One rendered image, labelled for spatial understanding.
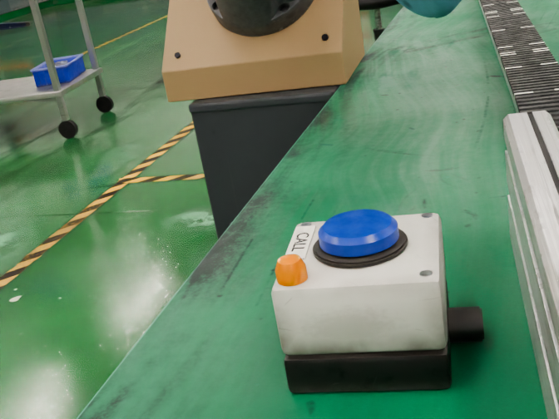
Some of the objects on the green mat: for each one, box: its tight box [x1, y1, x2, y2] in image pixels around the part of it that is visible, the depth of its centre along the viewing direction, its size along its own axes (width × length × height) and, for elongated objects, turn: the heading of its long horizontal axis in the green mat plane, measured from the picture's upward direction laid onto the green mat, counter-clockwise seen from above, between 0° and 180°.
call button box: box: [271, 213, 484, 393], centre depth 40 cm, size 8×10×6 cm
